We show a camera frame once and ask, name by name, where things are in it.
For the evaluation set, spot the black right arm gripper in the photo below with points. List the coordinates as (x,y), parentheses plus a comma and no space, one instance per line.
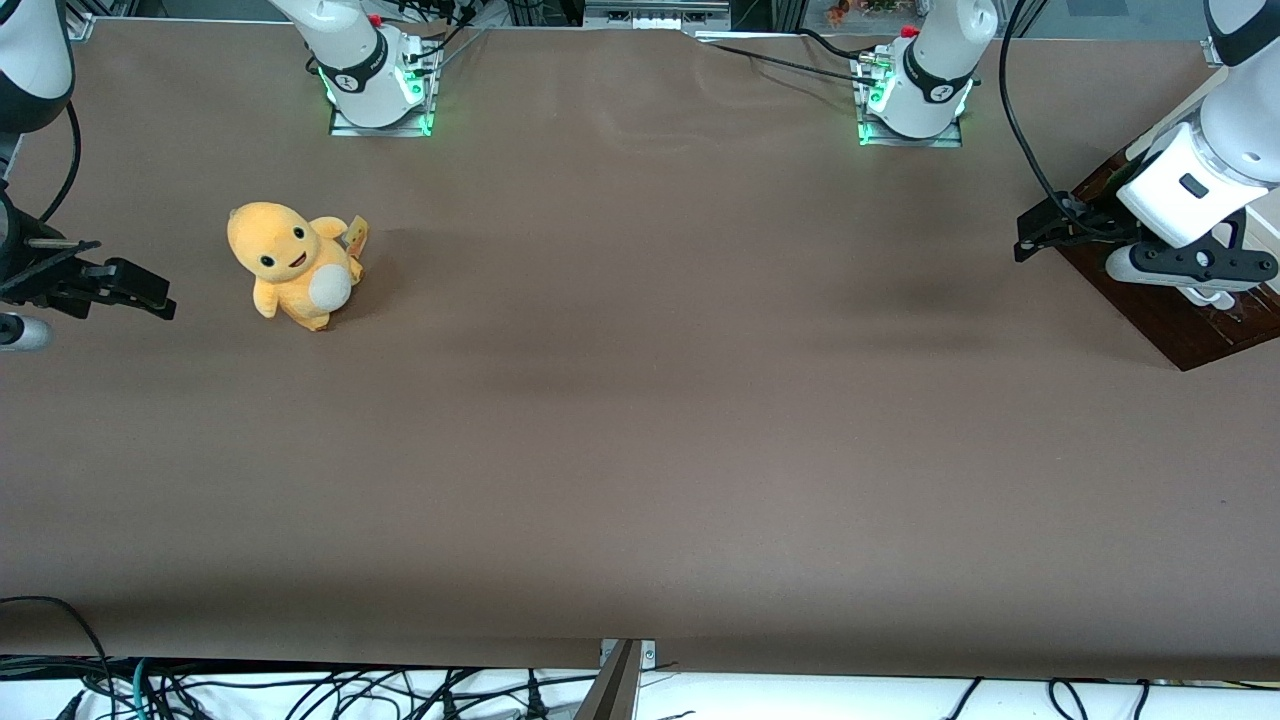
(22,266)

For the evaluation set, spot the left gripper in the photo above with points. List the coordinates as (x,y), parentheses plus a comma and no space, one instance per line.
(1092,221)

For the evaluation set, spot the dark wooden drawer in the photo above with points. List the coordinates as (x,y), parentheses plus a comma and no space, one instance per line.
(1258,302)

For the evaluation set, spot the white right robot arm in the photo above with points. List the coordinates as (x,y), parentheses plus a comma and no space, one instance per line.
(350,50)

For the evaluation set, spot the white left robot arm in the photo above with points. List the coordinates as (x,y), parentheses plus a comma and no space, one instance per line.
(940,60)

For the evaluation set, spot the dark wooden tray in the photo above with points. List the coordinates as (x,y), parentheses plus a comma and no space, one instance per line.
(1170,330)

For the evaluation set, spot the yellow plush toy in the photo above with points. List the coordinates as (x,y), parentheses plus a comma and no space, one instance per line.
(290,250)

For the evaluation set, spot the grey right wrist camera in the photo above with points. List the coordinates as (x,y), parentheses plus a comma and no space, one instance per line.
(20,332)

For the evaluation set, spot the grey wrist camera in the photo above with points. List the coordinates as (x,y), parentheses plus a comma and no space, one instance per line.
(20,332)
(1180,265)

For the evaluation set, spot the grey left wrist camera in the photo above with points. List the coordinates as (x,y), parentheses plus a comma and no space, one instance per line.
(1180,265)

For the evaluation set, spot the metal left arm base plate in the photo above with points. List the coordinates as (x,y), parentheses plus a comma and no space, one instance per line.
(880,135)

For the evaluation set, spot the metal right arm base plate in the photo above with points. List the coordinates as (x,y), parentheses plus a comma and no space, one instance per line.
(420,100)

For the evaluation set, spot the silver metal frame equipment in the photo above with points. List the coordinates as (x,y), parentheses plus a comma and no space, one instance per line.
(655,12)

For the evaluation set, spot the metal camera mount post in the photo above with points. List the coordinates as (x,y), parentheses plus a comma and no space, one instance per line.
(615,685)

